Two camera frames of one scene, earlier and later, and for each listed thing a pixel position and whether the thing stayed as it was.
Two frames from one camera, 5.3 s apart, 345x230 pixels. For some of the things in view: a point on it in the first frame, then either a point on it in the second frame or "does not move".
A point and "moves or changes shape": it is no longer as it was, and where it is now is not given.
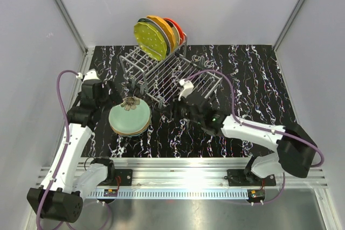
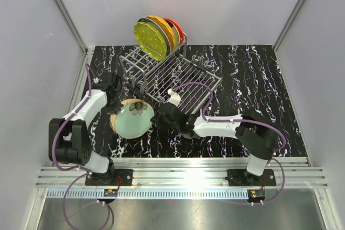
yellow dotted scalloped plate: [168, 28] does not move
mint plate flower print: [131, 116] moves or changes shape
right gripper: [175, 110] -> [156, 121]
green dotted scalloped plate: [150, 40] does not move
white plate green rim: [151, 21] does not move
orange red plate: [180, 29] does not move
